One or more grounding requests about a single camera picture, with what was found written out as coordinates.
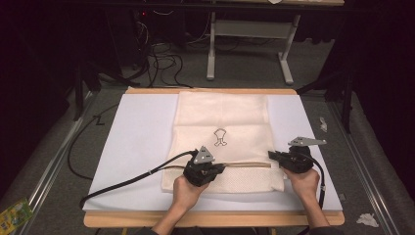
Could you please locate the black metal stand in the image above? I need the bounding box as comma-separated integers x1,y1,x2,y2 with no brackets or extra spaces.
296,67,356,135
71,60,103,122

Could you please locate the green yellow packet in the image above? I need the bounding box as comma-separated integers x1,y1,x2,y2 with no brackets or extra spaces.
0,198,35,235

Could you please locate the thin black floor cable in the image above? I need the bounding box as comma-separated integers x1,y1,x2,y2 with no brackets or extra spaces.
67,103,120,181

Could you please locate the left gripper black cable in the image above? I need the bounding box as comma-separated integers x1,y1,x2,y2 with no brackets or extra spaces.
79,149,200,210

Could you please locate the person's left hand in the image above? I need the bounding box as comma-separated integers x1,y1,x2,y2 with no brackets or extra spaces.
171,175,210,213

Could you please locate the person's right hand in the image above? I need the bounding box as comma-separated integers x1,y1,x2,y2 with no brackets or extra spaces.
281,167,322,206

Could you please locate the white table mat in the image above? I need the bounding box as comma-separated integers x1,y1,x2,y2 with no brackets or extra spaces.
81,93,344,212

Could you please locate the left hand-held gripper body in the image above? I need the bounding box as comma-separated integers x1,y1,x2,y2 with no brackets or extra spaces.
182,146,219,188

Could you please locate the wooden table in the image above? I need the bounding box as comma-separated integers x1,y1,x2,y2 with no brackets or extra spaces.
83,87,346,228

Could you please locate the silver metal floor rail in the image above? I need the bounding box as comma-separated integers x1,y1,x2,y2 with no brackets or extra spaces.
18,90,96,235
327,100,394,235

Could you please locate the large crumpled white tissue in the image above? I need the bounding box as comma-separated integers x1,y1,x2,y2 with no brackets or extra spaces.
355,212,381,229

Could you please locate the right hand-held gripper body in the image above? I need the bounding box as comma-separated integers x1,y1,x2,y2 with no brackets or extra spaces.
278,136,328,174

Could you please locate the bundle of black floor cables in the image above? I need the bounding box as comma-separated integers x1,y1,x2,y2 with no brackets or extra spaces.
128,19,194,90

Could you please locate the white metal desk frame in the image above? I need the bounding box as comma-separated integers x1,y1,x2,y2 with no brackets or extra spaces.
206,12,301,86

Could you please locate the cream mesh laundry bag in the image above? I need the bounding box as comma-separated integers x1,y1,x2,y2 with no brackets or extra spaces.
161,90,286,195

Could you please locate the light wooden desk top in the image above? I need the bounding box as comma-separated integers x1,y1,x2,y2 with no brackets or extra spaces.
210,0,346,7

